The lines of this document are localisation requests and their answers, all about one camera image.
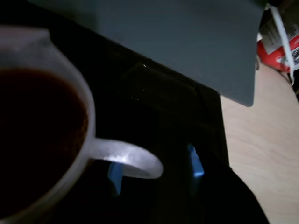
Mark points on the gripper finger with blue tape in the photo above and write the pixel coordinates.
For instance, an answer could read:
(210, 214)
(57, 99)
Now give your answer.
(115, 177)
(195, 163)

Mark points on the red and white box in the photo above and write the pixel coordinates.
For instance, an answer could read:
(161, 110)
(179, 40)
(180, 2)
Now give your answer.
(273, 57)

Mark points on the pink translucent plastic kettle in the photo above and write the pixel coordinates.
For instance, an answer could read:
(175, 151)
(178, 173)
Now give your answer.
(90, 121)

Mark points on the grey flexible sheet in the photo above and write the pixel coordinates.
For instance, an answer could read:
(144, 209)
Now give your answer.
(187, 46)

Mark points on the black silicone work mat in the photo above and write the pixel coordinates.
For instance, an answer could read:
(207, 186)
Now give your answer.
(163, 105)

